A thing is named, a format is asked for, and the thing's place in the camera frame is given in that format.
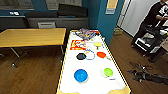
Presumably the green bowl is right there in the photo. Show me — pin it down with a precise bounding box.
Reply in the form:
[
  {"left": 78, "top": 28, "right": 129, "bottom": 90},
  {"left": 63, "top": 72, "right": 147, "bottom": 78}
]
[{"left": 103, "top": 67, "right": 115, "bottom": 78}]

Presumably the blue bowl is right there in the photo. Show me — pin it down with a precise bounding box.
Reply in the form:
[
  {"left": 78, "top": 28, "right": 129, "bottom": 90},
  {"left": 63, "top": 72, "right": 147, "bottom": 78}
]
[{"left": 73, "top": 68, "right": 90, "bottom": 84}]

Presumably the black wheeled cart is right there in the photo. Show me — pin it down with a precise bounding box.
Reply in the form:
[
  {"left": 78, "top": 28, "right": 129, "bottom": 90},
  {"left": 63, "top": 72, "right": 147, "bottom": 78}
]
[{"left": 131, "top": 23, "right": 168, "bottom": 63}]

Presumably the yellow air hockey table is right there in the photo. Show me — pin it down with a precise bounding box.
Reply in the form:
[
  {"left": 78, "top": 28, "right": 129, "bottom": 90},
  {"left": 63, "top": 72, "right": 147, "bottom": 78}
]
[{"left": 55, "top": 29, "right": 132, "bottom": 94}]

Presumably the brown cardboard floor box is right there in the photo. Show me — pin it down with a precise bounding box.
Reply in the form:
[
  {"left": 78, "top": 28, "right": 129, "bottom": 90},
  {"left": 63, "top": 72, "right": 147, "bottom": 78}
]
[{"left": 112, "top": 28, "right": 123, "bottom": 36}]

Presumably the yellow paddle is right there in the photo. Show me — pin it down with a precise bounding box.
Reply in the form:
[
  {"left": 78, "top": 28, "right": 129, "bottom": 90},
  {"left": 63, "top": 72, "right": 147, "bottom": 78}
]
[{"left": 93, "top": 41, "right": 104, "bottom": 51}]

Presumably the red bowl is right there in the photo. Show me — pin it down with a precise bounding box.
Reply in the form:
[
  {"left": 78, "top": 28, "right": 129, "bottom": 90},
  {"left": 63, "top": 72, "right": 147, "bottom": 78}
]
[{"left": 91, "top": 29, "right": 101, "bottom": 35}]

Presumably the person in black shirt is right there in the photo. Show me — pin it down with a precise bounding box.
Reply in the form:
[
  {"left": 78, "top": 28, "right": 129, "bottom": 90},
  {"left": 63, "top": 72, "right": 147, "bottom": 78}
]
[{"left": 139, "top": 1, "right": 168, "bottom": 38}]

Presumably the red yellow snack bag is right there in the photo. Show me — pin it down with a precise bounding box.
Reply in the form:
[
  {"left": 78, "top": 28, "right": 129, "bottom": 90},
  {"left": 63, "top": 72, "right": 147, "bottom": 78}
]
[{"left": 69, "top": 39, "right": 87, "bottom": 51}]

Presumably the black sofa cushion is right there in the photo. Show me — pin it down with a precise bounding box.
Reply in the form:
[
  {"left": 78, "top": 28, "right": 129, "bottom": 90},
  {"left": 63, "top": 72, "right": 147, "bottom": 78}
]
[{"left": 57, "top": 3, "right": 90, "bottom": 18}]

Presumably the interior glass window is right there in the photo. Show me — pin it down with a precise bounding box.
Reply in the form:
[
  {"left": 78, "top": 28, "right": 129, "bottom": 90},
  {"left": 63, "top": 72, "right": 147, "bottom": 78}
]
[
  {"left": 44, "top": 0, "right": 83, "bottom": 10},
  {"left": 0, "top": 0, "right": 35, "bottom": 10}
]

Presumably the white rectangular label plate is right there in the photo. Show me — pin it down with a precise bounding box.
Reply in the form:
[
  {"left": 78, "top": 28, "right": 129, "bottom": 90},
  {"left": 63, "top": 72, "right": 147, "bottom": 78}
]
[{"left": 37, "top": 21, "right": 56, "bottom": 29}]

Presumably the yellow wooden table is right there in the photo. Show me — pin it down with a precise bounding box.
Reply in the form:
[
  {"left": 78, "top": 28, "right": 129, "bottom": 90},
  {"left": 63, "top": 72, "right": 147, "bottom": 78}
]
[{"left": 0, "top": 27, "right": 67, "bottom": 68}]

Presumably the dark sofa bench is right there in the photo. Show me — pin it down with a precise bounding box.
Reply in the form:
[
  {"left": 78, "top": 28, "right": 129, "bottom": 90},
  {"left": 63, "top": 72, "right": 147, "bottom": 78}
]
[{"left": 0, "top": 3, "right": 91, "bottom": 32}]

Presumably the yellow wall poster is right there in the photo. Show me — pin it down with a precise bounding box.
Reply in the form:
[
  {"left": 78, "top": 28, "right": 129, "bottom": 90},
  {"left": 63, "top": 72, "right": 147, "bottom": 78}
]
[{"left": 105, "top": 0, "right": 119, "bottom": 15}]

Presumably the white wall outlet strip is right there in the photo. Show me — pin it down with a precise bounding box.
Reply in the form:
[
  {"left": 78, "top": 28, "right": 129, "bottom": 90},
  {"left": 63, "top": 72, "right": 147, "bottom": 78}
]
[{"left": 8, "top": 11, "right": 20, "bottom": 16}]

